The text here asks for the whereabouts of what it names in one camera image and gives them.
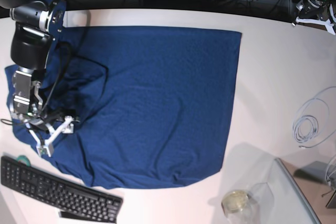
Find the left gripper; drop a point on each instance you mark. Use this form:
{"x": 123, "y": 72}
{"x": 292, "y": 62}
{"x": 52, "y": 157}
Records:
{"x": 313, "y": 12}

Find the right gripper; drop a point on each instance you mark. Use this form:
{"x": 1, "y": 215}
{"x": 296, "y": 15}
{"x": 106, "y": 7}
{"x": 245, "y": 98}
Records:
{"x": 46, "y": 127}

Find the blue t-shirt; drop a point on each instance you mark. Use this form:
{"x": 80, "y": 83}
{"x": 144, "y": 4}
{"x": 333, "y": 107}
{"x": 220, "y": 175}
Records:
{"x": 154, "y": 104}

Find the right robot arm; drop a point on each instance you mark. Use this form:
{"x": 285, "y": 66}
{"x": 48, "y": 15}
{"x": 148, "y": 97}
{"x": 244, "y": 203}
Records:
{"x": 51, "y": 90}

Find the green tape roll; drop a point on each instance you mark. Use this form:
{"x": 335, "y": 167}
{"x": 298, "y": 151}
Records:
{"x": 24, "y": 160}

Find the black keyboard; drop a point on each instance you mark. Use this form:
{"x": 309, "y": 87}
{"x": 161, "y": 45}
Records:
{"x": 76, "y": 200}

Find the grey metal stand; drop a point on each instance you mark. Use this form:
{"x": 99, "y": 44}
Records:
{"x": 317, "y": 185}

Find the clear glass jar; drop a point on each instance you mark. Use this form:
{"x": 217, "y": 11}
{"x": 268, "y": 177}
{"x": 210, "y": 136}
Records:
{"x": 253, "y": 205}

